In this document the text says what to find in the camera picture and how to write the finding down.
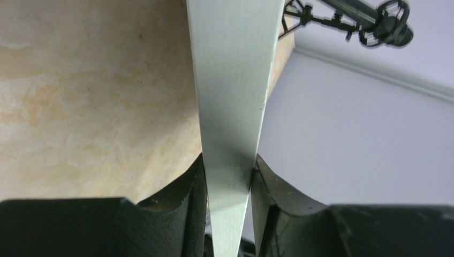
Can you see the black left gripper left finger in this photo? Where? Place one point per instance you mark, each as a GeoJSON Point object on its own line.
{"type": "Point", "coordinates": [169, 223]}

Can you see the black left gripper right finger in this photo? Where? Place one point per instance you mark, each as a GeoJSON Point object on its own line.
{"type": "Point", "coordinates": [289, 223]}

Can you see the white picture frame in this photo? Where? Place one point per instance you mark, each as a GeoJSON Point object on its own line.
{"type": "Point", "coordinates": [233, 46]}

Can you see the black mini tripod stand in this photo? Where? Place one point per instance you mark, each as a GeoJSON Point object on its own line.
{"type": "Point", "coordinates": [303, 14]}

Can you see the black shotgun microphone orange tip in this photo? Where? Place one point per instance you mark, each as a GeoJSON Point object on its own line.
{"type": "Point", "coordinates": [386, 24]}

